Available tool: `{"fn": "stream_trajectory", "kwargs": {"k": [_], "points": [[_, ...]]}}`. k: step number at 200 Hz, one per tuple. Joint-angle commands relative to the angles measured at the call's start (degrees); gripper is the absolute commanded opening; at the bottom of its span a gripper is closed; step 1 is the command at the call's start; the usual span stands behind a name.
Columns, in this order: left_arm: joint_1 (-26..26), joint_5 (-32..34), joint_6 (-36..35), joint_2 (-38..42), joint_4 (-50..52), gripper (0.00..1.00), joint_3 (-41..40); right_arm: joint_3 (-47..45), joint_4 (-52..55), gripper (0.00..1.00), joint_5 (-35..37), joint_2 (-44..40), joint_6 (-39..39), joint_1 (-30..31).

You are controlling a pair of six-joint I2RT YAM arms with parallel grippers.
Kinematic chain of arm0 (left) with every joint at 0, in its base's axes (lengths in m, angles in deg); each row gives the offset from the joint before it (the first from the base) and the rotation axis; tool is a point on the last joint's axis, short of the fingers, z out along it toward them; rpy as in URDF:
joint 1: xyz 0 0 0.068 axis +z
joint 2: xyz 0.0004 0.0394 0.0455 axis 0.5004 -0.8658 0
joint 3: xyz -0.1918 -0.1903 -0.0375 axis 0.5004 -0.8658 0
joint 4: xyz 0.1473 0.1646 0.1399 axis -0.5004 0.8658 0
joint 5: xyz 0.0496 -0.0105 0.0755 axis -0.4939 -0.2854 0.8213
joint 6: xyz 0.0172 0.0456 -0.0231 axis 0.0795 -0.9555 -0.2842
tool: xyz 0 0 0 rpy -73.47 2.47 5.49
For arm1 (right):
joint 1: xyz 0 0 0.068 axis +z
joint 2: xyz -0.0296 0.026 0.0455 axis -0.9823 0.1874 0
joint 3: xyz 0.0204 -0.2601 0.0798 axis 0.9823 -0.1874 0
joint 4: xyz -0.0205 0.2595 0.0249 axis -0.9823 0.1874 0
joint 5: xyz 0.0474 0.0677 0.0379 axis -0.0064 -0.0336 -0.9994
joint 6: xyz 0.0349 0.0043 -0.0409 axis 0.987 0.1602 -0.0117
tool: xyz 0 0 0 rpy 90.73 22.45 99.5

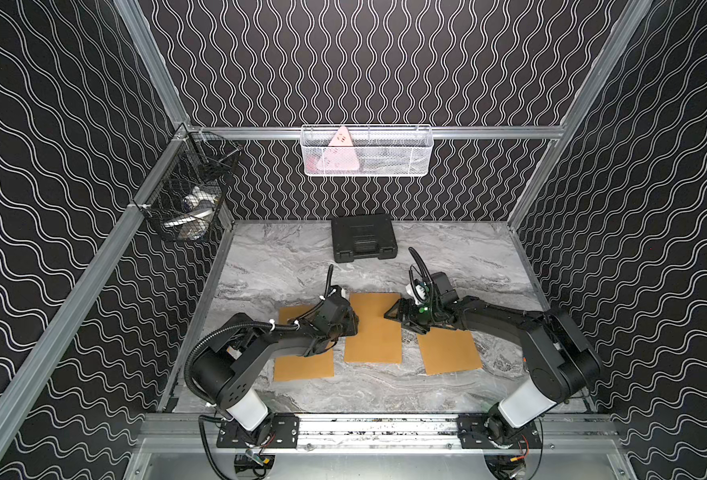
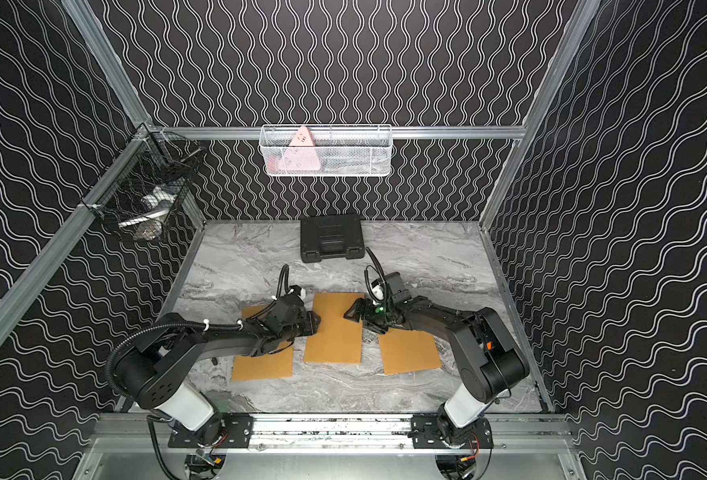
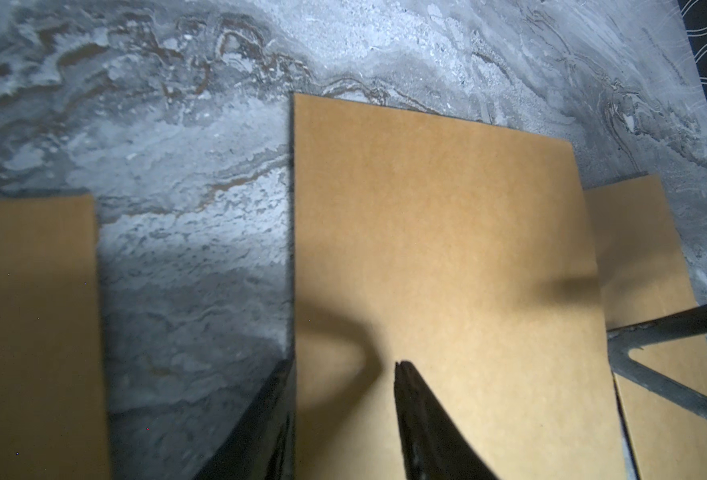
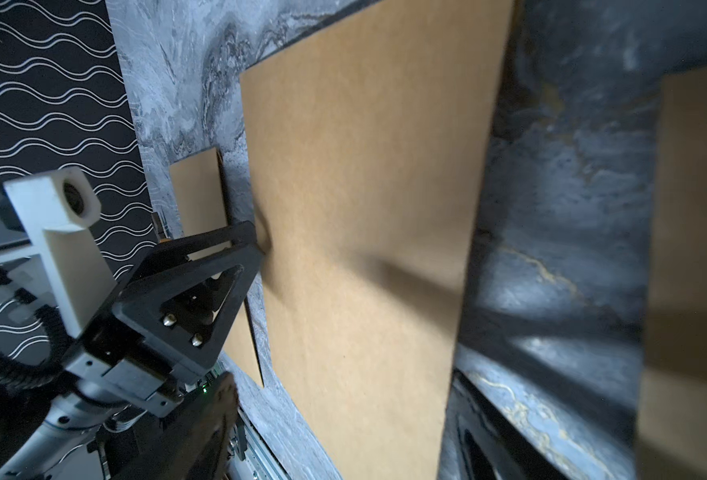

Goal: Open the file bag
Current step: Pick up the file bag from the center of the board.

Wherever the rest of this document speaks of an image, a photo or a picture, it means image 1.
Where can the black plastic tool case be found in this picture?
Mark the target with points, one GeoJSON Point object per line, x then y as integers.
{"type": "Point", "coordinates": [362, 237]}

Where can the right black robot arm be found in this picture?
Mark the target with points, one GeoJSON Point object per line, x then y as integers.
{"type": "Point", "coordinates": [559, 359]}

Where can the brown file bag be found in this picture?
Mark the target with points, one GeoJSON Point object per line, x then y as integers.
{"type": "Point", "coordinates": [378, 340]}
{"type": "Point", "coordinates": [448, 351]}
{"type": "Point", "coordinates": [291, 368]}

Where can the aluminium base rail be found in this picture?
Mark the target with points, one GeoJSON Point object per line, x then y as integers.
{"type": "Point", "coordinates": [389, 433]}

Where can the black wire mesh basket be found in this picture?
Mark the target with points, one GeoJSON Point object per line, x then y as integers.
{"type": "Point", "coordinates": [205, 160]}

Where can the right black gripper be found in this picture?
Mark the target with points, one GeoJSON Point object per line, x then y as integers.
{"type": "Point", "coordinates": [406, 316]}

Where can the silver object in black basket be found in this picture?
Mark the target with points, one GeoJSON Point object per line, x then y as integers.
{"type": "Point", "coordinates": [199, 208]}

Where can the white wire mesh basket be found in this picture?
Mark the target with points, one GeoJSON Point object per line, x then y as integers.
{"type": "Point", "coordinates": [385, 150]}

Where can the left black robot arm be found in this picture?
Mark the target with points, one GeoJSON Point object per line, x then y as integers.
{"type": "Point", "coordinates": [223, 367]}

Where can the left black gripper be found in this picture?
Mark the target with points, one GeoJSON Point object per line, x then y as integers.
{"type": "Point", "coordinates": [342, 324]}

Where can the pink triangular sheet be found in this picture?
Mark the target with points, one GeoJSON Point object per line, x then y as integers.
{"type": "Point", "coordinates": [339, 157]}

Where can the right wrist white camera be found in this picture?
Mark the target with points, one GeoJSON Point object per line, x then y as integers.
{"type": "Point", "coordinates": [417, 293]}

